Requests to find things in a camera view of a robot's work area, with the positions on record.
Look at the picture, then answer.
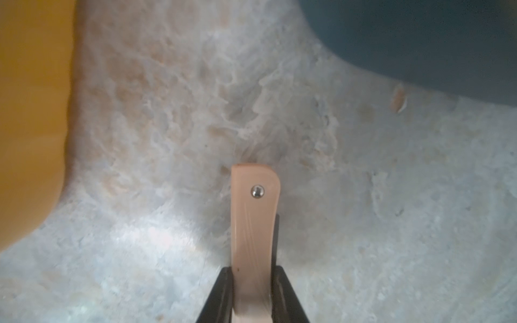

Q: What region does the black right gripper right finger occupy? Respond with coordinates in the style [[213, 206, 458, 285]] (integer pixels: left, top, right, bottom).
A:
[[273, 266, 310, 323]]

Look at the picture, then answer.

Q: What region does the dark teal storage box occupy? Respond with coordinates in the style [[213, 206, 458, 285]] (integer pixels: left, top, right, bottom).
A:
[[300, 0, 516, 106]]

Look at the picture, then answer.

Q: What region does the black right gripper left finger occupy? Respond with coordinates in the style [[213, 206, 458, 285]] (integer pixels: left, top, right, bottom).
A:
[[196, 266, 234, 323]]

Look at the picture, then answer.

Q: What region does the yellow storage box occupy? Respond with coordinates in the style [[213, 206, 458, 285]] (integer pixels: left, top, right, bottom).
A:
[[1, 1, 76, 248]]

